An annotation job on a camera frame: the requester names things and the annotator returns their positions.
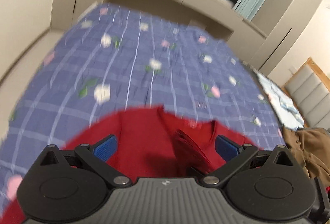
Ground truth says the red long-sleeve shirt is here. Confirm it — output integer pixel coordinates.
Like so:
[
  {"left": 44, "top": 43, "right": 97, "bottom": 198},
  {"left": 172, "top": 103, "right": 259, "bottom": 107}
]
[{"left": 0, "top": 105, "right": 330, "bottom": 224}]

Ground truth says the light blue patterned cloth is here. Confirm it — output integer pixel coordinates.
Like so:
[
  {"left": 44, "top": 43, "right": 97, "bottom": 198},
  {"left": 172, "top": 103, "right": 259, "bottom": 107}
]
[{"left": 253, "top": 69, "right": 305, "bottom": 130}]

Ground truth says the brown garment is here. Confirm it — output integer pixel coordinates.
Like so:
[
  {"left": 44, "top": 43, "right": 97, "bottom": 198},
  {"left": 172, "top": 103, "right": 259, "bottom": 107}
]
[{"left": 282, "top": 127, "right": 329, "bottom": 188}]

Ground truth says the blue plaid floral quilt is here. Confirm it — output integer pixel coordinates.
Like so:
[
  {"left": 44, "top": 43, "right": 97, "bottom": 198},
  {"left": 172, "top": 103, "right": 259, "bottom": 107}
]
[{"left": 1, "top": 4, "right": 283, "bottom": 211}]

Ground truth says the grey padded wooden headboard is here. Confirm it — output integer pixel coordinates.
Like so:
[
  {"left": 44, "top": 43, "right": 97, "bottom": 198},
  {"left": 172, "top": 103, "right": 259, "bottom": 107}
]
[{"left": 283, "top": 58, "right": 330, "bottom": 130}]

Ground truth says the right beige wardrobe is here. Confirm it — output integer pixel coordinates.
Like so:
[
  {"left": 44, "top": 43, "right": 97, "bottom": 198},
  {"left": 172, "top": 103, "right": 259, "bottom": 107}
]
[{"left": 248, "top": 0, "right": 322, "bottom": 74}]

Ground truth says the white wall outlet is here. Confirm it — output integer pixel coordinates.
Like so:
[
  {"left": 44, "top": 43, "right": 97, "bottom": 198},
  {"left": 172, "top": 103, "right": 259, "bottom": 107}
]
[{"left": 289, "top": 67, "right": 296, "bottom": 74}]

